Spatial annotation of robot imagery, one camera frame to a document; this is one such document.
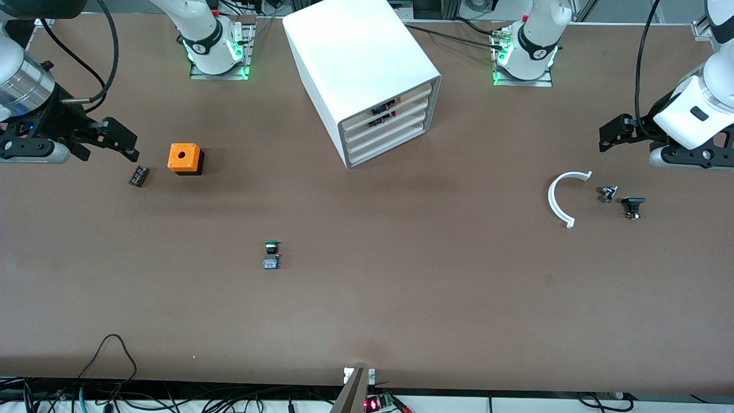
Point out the circuit board with red light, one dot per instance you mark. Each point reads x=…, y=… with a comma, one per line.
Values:
x=375, y=403

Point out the white curved plastic arc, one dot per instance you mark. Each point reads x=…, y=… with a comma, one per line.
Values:
x=551, y=198

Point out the green push button switch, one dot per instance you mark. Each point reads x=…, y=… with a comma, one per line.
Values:
x=271, y=262

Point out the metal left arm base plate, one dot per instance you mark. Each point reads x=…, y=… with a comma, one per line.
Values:
x=539, y=83

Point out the small black terminal block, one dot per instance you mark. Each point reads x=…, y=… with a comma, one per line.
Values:
x=139, y=176

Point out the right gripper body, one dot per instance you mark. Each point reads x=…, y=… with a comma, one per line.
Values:
x=59, y=117

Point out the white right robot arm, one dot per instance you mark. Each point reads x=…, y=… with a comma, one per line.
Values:
x=203, y=34

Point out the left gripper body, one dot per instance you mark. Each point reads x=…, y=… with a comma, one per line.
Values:
x=645, y=127

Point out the grey metal beam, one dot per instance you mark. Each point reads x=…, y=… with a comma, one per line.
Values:
x=351, y=398

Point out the small black switch component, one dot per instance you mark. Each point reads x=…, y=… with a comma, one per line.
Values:
x=633, y=202

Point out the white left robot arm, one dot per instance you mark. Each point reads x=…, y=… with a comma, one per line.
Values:
x=539, y=40

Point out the orange button enclosure box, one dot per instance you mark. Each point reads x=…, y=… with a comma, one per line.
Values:
x=183, y=158

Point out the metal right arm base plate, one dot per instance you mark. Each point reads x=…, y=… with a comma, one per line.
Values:
x=200, y=74

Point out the small grey metal component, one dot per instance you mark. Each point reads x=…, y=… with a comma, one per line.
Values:
x=608, y=194

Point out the white metal bracket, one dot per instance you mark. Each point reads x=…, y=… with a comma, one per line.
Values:
x=371, y=376

